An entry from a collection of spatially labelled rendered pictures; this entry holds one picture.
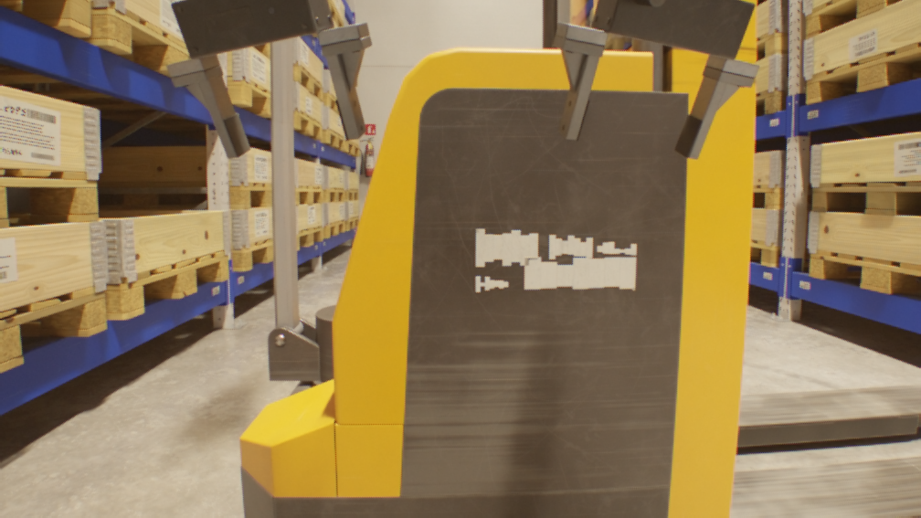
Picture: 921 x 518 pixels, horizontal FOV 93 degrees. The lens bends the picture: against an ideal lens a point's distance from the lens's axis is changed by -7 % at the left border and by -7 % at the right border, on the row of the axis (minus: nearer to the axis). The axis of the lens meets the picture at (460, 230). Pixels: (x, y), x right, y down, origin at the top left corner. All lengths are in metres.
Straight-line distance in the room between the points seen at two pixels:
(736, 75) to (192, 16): 0.51
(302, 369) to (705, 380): 0.77
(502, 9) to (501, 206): 6.49
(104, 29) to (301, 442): 1.55
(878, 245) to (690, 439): 1.95
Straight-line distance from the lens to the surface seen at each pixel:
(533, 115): 0.64
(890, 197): 2.64
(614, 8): 0.46
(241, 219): 2.75
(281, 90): 1.07
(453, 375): 0.67
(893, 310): 2.68
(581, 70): 0.47
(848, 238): 2.80
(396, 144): 0.63
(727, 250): 0.81
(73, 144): 1.69
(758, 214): 3.32
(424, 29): 6.92
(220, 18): 0.49
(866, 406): 1.82
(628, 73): 0.69
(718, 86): 0.53
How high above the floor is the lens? 0.70
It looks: 4 degrees down
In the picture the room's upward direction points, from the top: straight up
